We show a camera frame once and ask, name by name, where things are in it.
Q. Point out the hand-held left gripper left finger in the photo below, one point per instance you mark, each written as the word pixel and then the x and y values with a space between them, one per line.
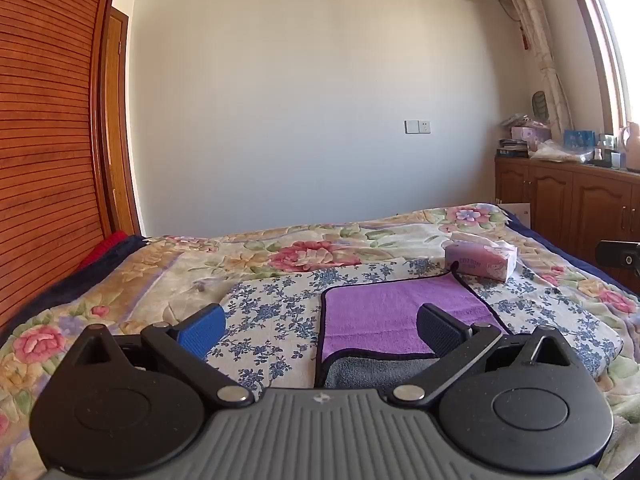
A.
pixel 202 331

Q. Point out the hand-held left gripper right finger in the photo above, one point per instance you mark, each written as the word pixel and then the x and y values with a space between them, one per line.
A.
pixel 439 331

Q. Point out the purple towel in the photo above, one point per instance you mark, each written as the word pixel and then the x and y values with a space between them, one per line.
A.
pixel 385 310

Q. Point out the grey towel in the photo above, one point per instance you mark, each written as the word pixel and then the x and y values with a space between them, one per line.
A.
pixel 372 371

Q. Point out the blue floral white mat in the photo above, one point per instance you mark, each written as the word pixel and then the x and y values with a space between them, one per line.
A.
pixel 270 310

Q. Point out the floral bed blanket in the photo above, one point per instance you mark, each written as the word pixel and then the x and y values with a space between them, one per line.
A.
pixel 165 270

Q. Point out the wooden cabinet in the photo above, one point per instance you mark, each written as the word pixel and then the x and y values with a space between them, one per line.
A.
pixel 565 200

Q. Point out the pink tissue box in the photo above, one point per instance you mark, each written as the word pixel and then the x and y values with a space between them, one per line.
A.
pixel 482 260

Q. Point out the white paper bag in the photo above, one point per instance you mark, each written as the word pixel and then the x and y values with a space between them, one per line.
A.
pixel 520 214

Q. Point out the pink thermos jug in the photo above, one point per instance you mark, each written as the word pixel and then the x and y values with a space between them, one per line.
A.
pixel 632 147

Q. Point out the clear plastic bag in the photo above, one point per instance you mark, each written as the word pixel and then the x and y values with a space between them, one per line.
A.
pixel 552 152

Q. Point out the blue box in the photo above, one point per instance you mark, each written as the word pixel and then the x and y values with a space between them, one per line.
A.
pixel 580 139

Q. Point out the red cloth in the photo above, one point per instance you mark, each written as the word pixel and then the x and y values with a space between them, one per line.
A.
pixel 107 247

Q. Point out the pink printed box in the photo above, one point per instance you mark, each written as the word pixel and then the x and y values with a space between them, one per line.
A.
pixel 530 134

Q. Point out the stack of books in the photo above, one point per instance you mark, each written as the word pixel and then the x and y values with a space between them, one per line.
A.
pixel 512 149

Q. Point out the dark oval hand fan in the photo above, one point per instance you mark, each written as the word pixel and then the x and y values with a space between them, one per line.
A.
pixel 540 105

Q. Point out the wooden room door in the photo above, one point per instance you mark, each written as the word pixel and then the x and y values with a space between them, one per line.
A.
pixel 116 125

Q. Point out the red hanging tassel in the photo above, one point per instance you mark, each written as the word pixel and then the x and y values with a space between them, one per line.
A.
pixel 524 35

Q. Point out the white wall switch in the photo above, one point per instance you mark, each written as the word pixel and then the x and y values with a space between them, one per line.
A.
pixel 418 127

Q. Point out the wooden window frame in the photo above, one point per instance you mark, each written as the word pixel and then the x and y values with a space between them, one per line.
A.
pixel 600 35

